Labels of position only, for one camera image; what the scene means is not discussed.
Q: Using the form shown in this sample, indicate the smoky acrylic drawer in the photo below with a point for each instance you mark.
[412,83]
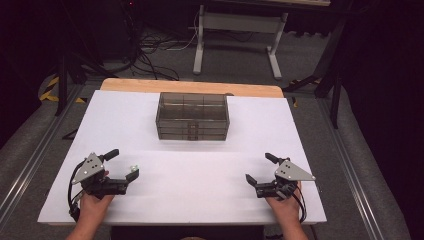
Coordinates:
[173,136]
[173,123]
[173,130]

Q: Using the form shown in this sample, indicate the wooden table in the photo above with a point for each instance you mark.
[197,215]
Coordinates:
[193,87]

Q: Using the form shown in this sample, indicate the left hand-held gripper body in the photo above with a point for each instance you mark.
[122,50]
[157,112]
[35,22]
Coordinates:
[90,168]

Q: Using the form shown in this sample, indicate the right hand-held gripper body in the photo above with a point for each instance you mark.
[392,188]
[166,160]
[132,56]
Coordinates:
[290,173]

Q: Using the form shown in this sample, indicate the person's left hand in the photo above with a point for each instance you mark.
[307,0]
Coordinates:
[93,208]

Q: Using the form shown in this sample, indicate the yellow black floor tape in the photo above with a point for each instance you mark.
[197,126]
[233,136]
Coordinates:
[50,91]

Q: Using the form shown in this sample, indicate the small pale shiny object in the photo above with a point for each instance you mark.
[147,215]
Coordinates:
[134,167]

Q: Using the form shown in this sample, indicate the aluminium rail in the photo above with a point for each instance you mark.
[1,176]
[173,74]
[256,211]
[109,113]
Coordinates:
[36,156]
[350,166]

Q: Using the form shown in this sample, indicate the white metal desk frame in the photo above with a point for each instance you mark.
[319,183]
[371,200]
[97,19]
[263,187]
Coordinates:
[240,22]

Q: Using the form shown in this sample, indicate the person's right hand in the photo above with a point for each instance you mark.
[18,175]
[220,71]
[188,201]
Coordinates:
[288,208]

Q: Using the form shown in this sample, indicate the smoky acrylic drawer organizer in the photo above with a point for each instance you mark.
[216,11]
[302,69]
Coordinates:
[192,106]

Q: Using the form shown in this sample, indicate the black tripod stand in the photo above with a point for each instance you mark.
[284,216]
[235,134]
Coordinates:
[62,83]
[335,90]

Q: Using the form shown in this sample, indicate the white table cover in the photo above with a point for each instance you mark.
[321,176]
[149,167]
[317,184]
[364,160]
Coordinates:
[186,186]

